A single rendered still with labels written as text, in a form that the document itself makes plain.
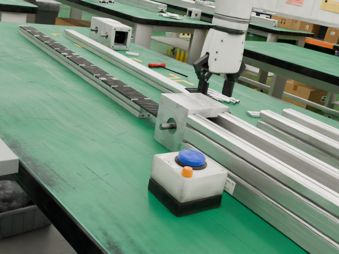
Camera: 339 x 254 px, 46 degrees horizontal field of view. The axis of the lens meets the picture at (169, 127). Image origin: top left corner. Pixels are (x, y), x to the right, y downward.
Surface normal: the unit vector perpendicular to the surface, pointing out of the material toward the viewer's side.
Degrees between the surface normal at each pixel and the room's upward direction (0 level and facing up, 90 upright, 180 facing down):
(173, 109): 90
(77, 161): 0
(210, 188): 90
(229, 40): 89
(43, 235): 0
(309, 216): 90
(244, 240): 0
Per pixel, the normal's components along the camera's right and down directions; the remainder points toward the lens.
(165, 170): -0.81, 0.07
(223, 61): 0.51, 0.43
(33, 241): 0.17, -0.92
